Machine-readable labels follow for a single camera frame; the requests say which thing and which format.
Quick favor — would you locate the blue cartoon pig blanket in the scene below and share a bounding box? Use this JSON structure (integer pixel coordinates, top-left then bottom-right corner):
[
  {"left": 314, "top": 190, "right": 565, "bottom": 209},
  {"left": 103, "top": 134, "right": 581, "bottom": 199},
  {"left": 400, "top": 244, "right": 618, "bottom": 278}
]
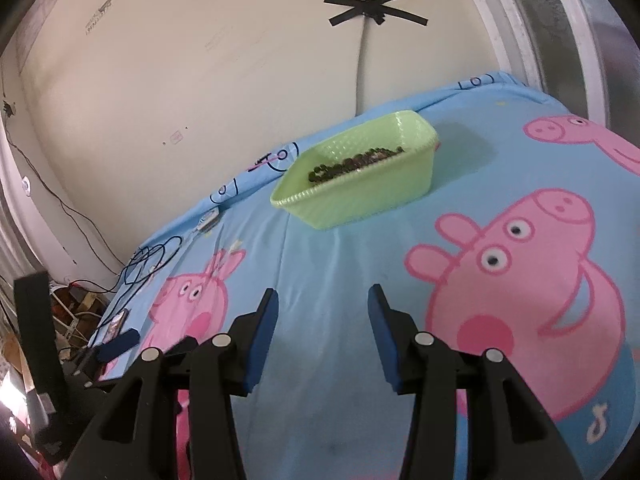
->
[{"left": 87, "top": 71, "right": 640, "bottom": 480}]

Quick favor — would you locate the black cable coil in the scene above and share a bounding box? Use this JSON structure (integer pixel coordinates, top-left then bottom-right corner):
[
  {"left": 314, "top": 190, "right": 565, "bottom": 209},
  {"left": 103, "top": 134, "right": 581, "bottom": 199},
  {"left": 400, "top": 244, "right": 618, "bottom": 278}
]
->
[{"left": 124, "top": 237, "right": 183, "bottom": 292}]

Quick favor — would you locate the white power cable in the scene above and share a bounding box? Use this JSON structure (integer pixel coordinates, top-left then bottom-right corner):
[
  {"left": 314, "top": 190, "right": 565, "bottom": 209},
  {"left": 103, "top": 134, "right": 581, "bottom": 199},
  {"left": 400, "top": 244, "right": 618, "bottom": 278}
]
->
[{"left": 352, "top": 25, "right": 369, "bottom": 116}]

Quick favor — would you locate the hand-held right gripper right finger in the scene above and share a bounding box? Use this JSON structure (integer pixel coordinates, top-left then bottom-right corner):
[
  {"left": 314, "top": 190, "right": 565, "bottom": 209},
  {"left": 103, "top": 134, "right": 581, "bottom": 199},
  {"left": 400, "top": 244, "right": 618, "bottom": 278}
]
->
[{"left": 367, "top": 284, "right": 583, "bottom": 480}]

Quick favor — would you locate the black flat stand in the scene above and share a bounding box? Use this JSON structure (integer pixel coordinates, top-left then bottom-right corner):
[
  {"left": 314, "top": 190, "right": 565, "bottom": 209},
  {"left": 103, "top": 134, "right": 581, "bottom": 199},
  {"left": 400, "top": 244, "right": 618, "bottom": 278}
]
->
[{"left": 14, "top": 271, "right": 68, "bottom": 466}]

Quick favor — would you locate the black tape cross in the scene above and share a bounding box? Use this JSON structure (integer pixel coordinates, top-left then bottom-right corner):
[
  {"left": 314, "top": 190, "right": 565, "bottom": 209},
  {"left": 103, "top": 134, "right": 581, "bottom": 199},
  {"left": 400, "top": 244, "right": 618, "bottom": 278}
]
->
[{"left": 324, "top": 0, "right": 431, "bottom": 28}]

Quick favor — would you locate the blue power bank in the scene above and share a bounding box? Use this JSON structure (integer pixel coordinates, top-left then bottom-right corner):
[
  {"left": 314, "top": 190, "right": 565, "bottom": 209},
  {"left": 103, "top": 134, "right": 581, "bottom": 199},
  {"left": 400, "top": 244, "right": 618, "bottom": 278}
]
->
[{"left": 97, "top": 329, "right": 139, "bottom": 363}]

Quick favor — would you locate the black wall cable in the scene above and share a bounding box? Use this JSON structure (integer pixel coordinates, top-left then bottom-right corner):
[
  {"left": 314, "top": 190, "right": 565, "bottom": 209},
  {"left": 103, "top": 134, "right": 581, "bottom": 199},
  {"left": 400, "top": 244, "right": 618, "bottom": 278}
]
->
[{"left": 0, "top": 100, "right": 126, "bottom": 293}]

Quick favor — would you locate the black smartphone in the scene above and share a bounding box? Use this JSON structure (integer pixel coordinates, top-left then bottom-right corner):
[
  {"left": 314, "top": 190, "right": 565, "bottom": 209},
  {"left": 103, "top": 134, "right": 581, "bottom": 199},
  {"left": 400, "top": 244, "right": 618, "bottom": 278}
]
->
[{"left": 102, "top": 310, "right": 130, "bottom": 343}]

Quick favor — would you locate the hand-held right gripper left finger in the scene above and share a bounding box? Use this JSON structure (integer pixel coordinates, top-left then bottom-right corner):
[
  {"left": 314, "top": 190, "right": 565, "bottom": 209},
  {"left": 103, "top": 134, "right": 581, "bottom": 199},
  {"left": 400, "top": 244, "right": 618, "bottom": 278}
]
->
[{"left": 65, "top": 288, "right": 280, "bottom": 480}]

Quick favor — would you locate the green plastic basket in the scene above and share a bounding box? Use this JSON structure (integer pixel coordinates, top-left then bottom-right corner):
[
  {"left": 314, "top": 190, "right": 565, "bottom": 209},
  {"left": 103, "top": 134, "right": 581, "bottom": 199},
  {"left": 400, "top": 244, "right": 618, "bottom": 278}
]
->
[{"left": 270, "top": 110, "right": 440, "bottom": 231}]

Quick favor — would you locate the white window frame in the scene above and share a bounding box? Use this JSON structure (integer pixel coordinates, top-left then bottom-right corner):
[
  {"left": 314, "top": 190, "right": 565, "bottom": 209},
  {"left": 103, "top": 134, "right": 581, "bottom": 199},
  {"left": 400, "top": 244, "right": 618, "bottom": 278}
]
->
[{"left": 450, "top": 0, "right": 640, "bottom": 131}]

